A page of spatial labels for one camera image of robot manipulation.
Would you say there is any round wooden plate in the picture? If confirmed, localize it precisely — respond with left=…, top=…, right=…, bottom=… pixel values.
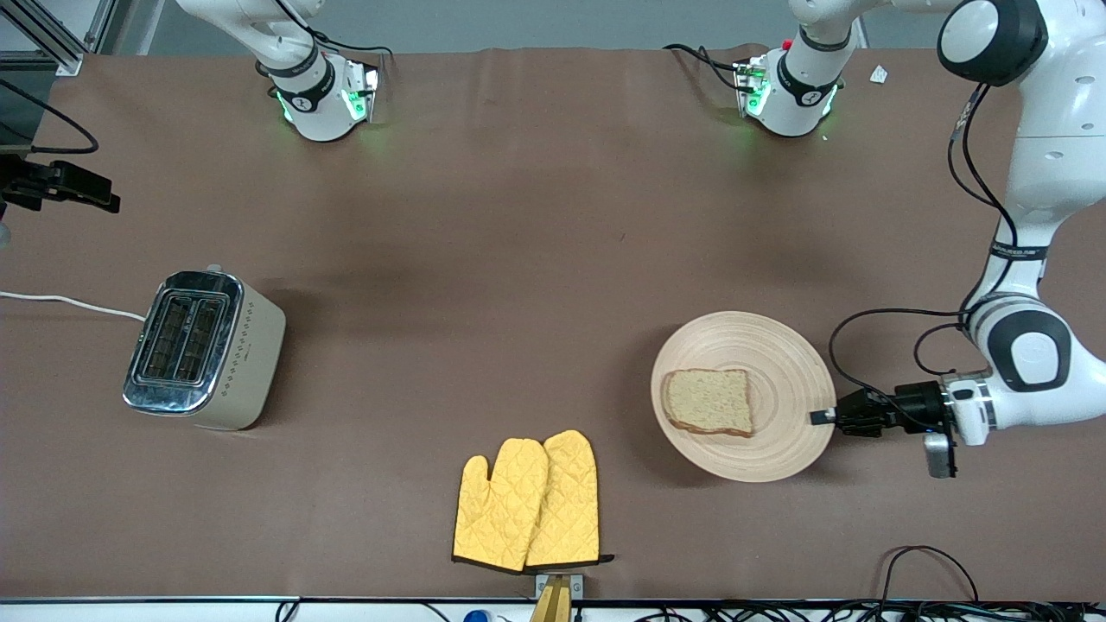
left=650, top=311, right=837, bottom=483

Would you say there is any brown bread slice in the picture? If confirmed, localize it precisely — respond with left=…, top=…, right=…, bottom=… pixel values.
left=661, top=368, right=755, bottom=438

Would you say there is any cream and chrome toaster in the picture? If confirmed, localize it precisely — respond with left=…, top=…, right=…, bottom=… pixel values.
left=121, top=263, right=288, bottom=431

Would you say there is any yellow quilted oven mitt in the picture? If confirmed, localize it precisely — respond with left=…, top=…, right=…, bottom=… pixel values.
left=525, top=429, right=616, bottom=568
left=452, top=438, right=550, bottom=574

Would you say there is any brown table cover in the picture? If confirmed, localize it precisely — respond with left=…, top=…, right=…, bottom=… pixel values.
left=0, top=43, right=1106, bottom=603

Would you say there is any white toaster power cord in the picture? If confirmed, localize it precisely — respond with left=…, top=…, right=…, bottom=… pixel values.
left=0, top=291, right=146, bottom=322

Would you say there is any aluminium frame profile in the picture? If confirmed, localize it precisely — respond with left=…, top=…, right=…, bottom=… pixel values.
left=0, top=0, right=118, bottom=77

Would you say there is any black looped cable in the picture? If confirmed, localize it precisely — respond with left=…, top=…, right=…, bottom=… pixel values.
left=877, top=545, right=982, bottom=606

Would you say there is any black cable bundle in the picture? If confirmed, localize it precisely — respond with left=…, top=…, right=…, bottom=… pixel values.
left=639, top=600, right=1106, bottom=622

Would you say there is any black right arm base cable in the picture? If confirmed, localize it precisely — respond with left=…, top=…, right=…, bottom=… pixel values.
left=302, top=24, right=395, bottom=60

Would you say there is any black arm base cable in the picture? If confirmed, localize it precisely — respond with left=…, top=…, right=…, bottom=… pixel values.
left=302, top=24, right=395, bottom=60
left=664, top=43, right=746, bottom=92

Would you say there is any small metal bracket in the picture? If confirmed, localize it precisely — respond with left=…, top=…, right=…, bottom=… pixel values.
left=534, top=573, right=585, bottom=601

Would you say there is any black left arm base cable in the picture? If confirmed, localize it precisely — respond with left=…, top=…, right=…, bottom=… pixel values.
left=664, top=43, right=746, bottom=92

